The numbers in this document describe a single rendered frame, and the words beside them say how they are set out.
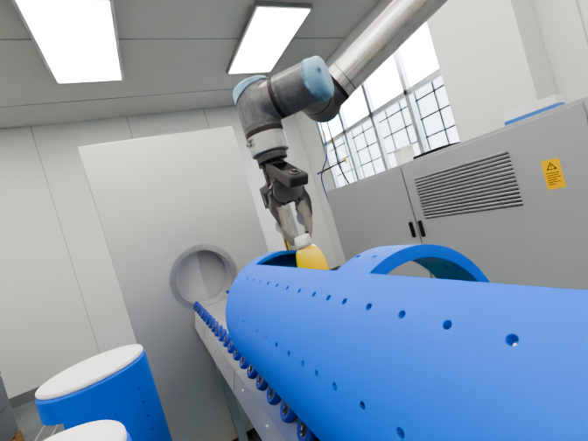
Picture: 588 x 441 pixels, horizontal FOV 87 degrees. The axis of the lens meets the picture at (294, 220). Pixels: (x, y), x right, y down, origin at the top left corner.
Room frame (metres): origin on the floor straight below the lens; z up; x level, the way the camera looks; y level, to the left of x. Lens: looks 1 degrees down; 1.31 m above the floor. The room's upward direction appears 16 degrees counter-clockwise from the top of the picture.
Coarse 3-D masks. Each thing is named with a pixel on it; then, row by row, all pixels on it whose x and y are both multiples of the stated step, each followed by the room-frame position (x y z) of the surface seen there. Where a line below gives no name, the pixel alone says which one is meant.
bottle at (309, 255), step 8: (296, 248) 0.70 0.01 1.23; (304, 248) 0.69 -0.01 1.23; (312, 248) 0.69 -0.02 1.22; (296, 256) 0.70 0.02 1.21; (304, 256) 0.68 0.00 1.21; (312, 256) 0.68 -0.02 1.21; (320, 256) 0.69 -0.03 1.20; (304, 264) 0.68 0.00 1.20; (312, 264) 0.68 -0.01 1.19; (320, 264) 0.68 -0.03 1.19
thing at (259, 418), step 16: (208, 304) 1.85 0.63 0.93; (224, 304) 1.76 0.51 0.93; (224, 320) 1.43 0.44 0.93; (208, 336) 1.38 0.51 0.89; (224, 368) 1.07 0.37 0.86; (240, 384) 0.88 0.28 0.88; (240, 400) 0.87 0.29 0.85; (256, 400) 0.74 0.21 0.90; (256, 416) 0.74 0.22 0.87; (272, 432) 0.64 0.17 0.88
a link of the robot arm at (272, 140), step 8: (256, 136) 0.68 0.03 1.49; (264, 136) 0.68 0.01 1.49; (272, 136) 0.68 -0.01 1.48; (280, 136) 0.69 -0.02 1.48; (248, 144) 0.70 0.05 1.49; (256, 144) 0.68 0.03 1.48; (264, 144) 0.68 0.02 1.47; (272, 144) 0.68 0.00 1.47; (280, 144) 0.69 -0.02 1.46; (288, 144) 0.71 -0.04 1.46; (256, 152) 0.69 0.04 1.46; (264, 152) 0.69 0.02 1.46
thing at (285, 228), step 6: (282, 210) 0.69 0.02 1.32; (288, 210) 0.69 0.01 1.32; (282, 216) 0.69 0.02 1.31; (288, 216) 0.69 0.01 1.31; (276, 222) 0.72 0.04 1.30; (282, 222) 0.68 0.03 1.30; (288, 222) 0.69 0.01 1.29; (276, 228) 0.73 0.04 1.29; (282, 228) 0.69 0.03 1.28; (288, 228) 0.69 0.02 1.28; (288, 234) 0.69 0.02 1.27; (288, 240) 0.69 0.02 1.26
